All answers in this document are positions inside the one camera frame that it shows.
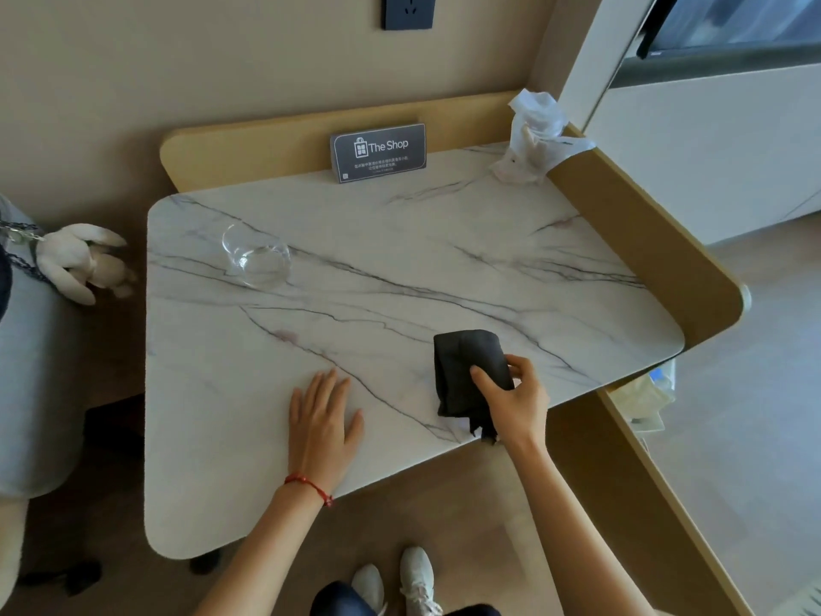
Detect person's right hand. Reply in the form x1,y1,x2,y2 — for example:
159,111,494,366
470,354,551,453

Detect person's left hand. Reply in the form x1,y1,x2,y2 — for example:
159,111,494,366
288,368,365,492

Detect black cloth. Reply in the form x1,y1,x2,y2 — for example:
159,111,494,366
434,329,517,444

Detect person's left forearm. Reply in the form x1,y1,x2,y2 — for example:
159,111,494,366
192,476,334,616

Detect person's right forearm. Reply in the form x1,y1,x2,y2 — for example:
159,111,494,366
511,440,656,616

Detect clear glass bowl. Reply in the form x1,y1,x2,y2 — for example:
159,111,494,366
221,223,292,291

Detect white sneaker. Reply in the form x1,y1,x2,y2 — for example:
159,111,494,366
350,563,388,616
399,546,445,616

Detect white bag under table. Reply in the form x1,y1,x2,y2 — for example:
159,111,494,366
605,359,679,435

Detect person's dark trousers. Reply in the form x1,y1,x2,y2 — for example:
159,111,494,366
310,580,502,616

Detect wooden table surround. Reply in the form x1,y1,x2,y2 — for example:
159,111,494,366
159,89,753,616

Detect dark sign card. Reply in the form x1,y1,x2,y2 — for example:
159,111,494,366
330,123,428,185

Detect crumpled white plastic bag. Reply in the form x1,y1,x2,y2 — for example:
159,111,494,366
490,88,597,187

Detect white plush rabbit toy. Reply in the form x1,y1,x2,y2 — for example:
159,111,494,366
35,223,137,307

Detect grey upholstered chair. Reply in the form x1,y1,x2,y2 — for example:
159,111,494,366
0,195,87,616

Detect black chair base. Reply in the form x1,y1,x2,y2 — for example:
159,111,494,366
18,560,103,598

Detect black television screen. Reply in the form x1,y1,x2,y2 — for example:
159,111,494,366
635,0,821,60

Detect red string bracelet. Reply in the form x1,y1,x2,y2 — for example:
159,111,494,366
284,473,335,509

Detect metal chain strap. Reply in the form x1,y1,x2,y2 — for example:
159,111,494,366
0,220,51,284

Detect dark wall socket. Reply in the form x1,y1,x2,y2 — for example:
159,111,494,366
382,0,437,31

